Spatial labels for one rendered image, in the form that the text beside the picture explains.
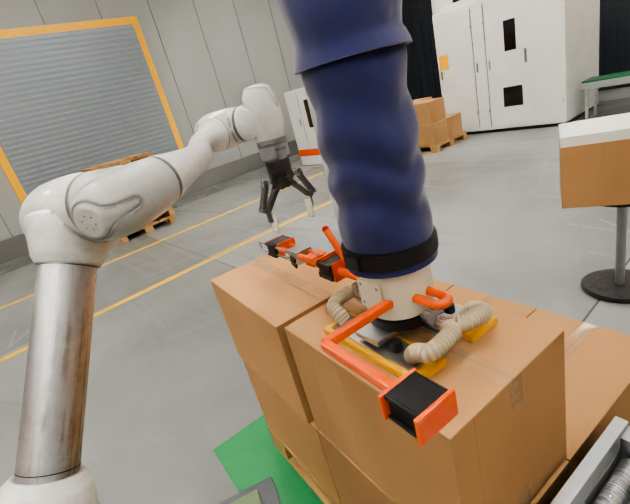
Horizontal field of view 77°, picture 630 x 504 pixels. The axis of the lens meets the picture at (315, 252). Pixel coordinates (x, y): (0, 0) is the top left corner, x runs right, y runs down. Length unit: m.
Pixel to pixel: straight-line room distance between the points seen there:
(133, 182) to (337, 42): 0.43
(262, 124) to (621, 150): 1.93
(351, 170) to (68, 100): 9.45
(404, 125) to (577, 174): 1.86
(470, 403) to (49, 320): 0.79
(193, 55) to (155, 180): 10.49
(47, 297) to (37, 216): 0.15
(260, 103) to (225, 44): 10.54
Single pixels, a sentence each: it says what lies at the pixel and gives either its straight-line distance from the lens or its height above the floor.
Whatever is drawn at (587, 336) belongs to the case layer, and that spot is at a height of 0.54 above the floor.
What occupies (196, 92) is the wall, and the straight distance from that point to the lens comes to 11.06.
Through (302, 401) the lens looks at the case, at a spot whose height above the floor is 0.64.
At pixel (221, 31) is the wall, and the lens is 11.76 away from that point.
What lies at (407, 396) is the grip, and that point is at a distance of 0.67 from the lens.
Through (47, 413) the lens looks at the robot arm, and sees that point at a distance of 0.87.
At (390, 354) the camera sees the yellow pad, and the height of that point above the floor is 0.97.
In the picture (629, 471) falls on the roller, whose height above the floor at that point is 0.55.
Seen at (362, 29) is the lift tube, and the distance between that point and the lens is 0.79.
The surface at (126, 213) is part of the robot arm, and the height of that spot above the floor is 1.45.
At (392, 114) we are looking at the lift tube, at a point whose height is 1.48.
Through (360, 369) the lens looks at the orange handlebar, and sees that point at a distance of 0.76.
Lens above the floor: 1.56
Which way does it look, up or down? 21 degrees down
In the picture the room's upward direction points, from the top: 15 degrees counter-clockwise
